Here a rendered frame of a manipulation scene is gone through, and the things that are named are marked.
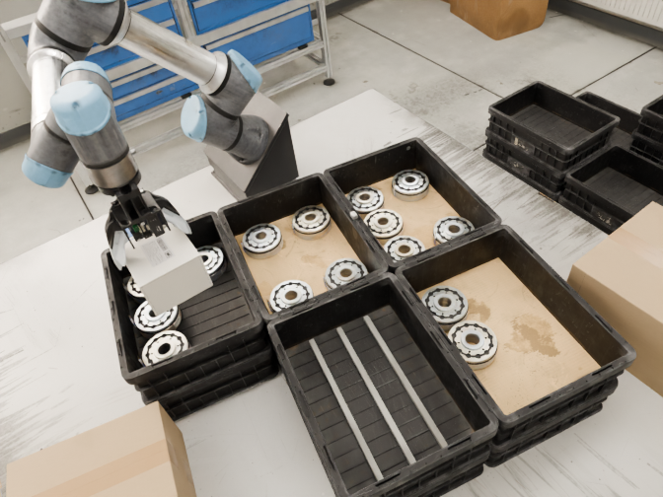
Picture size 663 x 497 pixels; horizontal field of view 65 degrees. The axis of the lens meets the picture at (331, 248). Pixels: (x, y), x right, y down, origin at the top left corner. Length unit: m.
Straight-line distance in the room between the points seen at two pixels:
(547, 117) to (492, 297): 1.31
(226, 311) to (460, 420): 0.58
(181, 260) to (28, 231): 2.30
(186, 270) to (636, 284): 0.92
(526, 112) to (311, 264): 1.42
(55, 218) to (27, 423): 1.88
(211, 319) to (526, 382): 0.71
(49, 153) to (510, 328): 0.96
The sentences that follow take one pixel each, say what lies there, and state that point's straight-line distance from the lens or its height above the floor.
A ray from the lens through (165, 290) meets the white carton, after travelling 1.00.
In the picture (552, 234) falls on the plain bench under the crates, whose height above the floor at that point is 0.70.
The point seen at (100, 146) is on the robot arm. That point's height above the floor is 1.39.
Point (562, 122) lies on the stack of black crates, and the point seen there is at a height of 0.49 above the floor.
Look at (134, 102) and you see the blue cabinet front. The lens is 3.13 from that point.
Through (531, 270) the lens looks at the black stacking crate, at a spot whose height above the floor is 0.89.
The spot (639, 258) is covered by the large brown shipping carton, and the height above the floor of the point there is 0.90.
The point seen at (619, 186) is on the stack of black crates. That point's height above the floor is 0.38.
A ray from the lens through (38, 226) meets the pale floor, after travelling 3.23.
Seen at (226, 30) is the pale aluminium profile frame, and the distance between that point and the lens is 3.14.
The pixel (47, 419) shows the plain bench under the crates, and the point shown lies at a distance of 1.47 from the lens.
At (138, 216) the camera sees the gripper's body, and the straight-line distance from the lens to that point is 0.92.
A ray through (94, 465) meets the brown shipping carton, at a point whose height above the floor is 0.86.
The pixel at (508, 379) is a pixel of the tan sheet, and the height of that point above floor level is 0.83.
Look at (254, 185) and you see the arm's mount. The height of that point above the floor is 0.80.
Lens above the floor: 1.81
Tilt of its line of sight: 47 degrees down
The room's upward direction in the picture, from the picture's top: 9 degrees counter-clockwise
